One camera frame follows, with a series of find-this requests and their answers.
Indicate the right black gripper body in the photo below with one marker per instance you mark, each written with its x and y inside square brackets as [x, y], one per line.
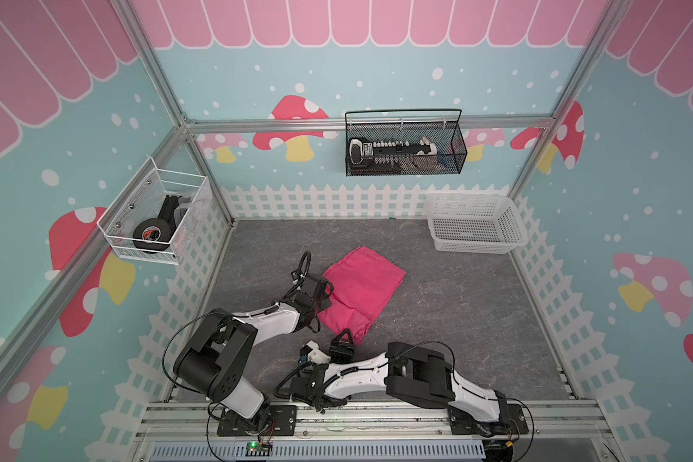
[339, 359]

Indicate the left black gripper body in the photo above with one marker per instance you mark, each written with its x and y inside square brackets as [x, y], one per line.
[321, 305]

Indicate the pink long pants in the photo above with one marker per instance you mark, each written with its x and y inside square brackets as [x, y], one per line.
[363, 284]

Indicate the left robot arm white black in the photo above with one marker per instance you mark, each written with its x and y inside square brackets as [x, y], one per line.
[214, 359]

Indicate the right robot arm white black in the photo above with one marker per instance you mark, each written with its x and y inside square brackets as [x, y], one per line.
[413, 374]

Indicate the black tape roll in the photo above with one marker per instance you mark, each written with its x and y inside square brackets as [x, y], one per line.
[152, 236]

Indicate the small green-lit circuit board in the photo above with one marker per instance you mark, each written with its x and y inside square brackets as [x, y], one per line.
[258, 449]

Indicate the black white tool in basket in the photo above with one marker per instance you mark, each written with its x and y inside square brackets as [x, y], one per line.
[391, 155]

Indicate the white plastic laundry basket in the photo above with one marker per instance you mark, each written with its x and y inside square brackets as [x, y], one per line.
[470, 222]

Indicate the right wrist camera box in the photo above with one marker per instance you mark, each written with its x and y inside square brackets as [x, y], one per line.
[312, 353]

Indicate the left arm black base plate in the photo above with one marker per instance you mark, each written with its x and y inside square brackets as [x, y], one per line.
[271, 420]

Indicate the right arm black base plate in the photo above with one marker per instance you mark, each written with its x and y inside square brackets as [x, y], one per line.
[517, 418]

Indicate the black wire mesh wall basket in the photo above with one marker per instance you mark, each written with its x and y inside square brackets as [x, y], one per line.
[439, 126]

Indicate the white wire wall basket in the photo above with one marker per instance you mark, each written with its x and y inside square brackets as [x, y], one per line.
[179, 198]

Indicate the aluminium front rail frame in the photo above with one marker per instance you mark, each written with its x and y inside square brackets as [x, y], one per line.
[380, 431]

